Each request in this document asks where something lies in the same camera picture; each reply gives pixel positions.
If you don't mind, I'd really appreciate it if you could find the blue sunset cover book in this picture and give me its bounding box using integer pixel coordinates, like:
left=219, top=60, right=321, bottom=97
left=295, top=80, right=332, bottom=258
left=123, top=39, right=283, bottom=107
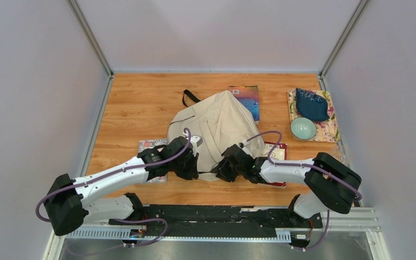
left=227, top=86, right=260, bottom=124

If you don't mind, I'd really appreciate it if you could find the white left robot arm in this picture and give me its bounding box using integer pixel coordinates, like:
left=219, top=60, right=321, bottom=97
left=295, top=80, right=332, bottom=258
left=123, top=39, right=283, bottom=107
left=37, top=135, right=203, bottom=236

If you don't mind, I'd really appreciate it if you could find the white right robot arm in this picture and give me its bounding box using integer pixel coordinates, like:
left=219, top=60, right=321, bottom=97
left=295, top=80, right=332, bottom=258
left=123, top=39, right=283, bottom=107
left=212, top=145, right=362, bottom=227

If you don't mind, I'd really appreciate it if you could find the red and white book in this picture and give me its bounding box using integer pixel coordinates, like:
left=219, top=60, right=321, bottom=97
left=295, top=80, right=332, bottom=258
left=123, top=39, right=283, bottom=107
left=258, top=142, right=288, bottom=189

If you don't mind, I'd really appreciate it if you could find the clear drinking glass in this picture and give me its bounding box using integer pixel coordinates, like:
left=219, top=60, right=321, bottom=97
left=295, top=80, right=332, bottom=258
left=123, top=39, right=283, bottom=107
left=329, top=145, right=352, bottom=166

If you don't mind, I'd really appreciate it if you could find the floral placemat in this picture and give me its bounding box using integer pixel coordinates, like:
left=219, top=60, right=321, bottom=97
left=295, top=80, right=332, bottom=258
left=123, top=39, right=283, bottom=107
left=288, top=88, right=340, bottom=143

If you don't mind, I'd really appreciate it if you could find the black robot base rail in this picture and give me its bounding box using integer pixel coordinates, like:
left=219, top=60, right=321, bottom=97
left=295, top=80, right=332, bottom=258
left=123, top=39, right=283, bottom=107
left=123, top=204, right=323, bottom=242

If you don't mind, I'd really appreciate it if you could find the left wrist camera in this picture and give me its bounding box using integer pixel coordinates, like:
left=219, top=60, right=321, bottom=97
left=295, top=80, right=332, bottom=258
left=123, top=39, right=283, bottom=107
left=184, top=133, right=203, bottom=148

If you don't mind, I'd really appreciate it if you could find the dark blue embroidered pouch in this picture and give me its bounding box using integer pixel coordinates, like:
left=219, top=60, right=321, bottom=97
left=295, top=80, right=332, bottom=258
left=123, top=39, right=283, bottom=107
left=295, top=88, right=330, bottom=122

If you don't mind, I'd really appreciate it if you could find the beige canvas backpack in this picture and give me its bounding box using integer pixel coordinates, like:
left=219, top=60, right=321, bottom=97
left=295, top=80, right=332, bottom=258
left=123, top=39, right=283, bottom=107
left=167, top=90, right=265, bottom=182

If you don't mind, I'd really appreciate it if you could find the light green ceramic bowl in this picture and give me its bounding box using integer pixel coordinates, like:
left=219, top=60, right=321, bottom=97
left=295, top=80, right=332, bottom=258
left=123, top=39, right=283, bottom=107
left=290, top=117, right=317, bottom=140

